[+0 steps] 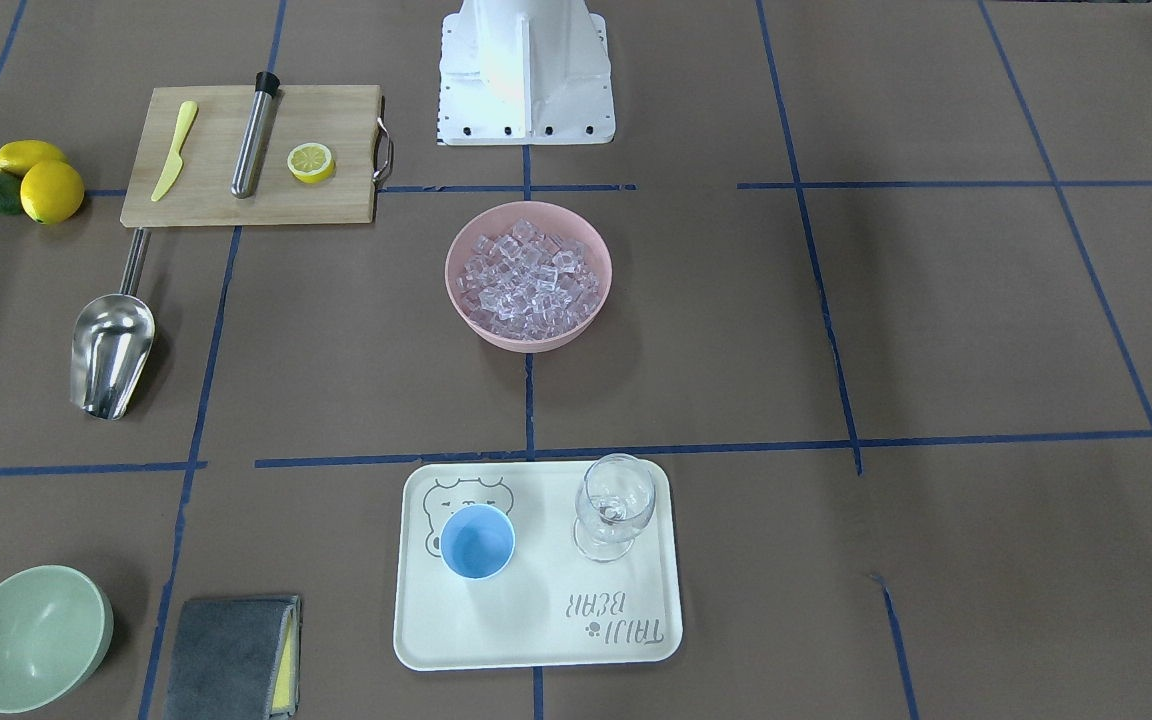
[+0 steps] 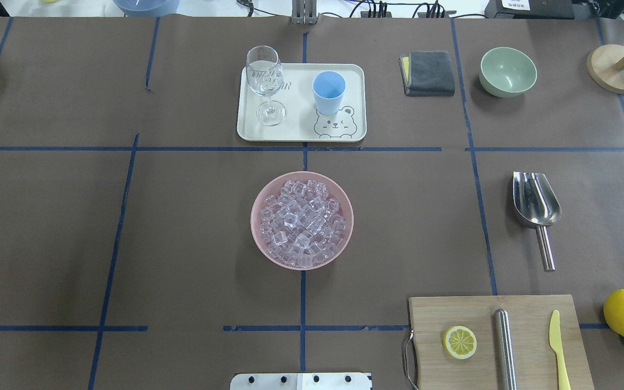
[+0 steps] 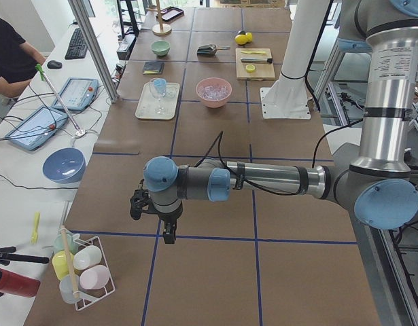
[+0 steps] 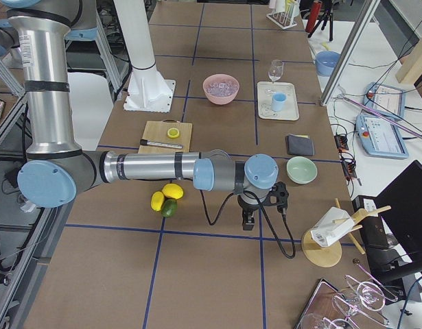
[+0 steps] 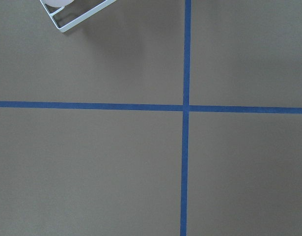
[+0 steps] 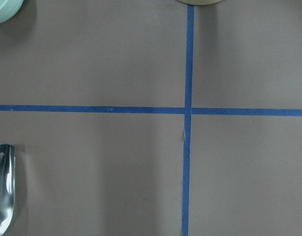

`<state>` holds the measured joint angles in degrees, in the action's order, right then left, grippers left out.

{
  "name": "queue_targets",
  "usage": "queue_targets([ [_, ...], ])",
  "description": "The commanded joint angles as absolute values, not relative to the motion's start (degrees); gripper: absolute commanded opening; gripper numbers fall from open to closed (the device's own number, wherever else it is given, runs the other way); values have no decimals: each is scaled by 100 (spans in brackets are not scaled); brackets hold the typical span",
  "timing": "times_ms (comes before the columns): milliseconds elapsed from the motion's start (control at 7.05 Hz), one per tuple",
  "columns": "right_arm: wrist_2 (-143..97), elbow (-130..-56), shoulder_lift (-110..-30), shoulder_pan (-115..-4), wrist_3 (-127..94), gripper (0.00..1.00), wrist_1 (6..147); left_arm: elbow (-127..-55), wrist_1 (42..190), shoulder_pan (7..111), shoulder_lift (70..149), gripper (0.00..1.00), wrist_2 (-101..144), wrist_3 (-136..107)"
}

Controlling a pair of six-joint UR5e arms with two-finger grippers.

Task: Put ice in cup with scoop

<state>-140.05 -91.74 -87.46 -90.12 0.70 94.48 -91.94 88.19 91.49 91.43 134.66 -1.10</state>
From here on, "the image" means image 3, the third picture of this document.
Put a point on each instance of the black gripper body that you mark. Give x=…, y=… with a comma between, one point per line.
x=168, y=216

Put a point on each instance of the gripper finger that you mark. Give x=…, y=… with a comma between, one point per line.
x=166, y=232
x=172, y=232

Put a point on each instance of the metal ice scoop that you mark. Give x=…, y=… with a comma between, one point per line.
x=210, y=49

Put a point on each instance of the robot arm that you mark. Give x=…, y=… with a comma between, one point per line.
x=369, y=180

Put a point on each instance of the pink plastic cup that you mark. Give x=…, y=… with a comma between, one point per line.
x=95, y=277

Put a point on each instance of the white plastic cup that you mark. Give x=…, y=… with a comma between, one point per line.
x=87, y=257

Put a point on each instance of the yellow plastic cup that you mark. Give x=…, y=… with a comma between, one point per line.
x=59, y=263

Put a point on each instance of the clear ice cubes pile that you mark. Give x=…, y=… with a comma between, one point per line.
x=214, y=92

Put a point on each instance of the light blue plastic cup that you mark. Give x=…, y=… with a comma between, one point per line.
x=160, y=86

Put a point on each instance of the white bear tray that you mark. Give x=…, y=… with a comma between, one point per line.
x=150, y=108

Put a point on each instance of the blue bowl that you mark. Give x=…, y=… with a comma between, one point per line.
x=65, y=166

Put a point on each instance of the clear wine glass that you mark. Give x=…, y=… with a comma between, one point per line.
x=160, y=109

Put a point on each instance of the pink bowl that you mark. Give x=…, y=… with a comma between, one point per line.
x=212, y=81

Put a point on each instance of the yellow plastic fork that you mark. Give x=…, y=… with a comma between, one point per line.
x=34, y=233

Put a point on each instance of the grey folded cloth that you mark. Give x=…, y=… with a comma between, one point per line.
x=153, y=68

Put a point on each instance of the teach pendant tablet far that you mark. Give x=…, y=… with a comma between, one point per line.
x=78, y=93

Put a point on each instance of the teach pendant tablet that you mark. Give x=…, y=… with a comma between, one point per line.
x=78, y=93
x=37, y=128

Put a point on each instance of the teach pendant tablet near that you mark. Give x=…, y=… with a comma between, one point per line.
x=37, y=128

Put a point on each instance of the green ceramic bowl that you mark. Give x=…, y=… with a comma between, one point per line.
x=160, y=48

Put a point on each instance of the lemon half slice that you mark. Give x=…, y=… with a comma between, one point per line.
x=250, y=68

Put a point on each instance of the wooden cutting board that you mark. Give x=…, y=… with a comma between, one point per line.
x=263, y=71

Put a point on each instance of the red bottle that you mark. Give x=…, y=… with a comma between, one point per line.
x=17, y=284

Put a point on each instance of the yellow plastic knife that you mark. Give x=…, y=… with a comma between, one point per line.
x=253, y=52

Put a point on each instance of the steel cylinder tool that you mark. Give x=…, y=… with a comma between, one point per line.
x=257, y=60

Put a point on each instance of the wooden mug tree stand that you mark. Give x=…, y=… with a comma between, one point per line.
x=161, y=28

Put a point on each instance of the yellow lemon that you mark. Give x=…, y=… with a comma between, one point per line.
x=249, y=37
x=241, y=39

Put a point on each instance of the black keyboard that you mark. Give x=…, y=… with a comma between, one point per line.
x=77, y=47

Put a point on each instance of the black computer mouse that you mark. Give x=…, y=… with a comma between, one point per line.
x=53, y=64

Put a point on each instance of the dark tray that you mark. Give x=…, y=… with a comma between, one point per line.
x=171, y=13

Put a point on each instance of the seated person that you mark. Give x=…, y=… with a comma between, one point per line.
x=18, y=59

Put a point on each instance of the white wire cup rack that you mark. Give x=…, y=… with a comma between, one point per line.
x=82, y=270

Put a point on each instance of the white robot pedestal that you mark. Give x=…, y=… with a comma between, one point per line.
x=287, y=97

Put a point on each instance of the aluminium frame post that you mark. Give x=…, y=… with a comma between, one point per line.
x=81, y=15

